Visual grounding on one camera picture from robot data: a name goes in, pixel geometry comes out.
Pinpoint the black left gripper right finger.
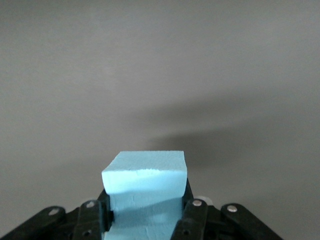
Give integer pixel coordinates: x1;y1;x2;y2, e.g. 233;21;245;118
172;178;286;240

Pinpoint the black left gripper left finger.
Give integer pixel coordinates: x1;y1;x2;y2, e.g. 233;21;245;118
0;189;116;240

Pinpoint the light blue foam block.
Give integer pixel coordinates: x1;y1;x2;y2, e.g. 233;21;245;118
101;150;189;240

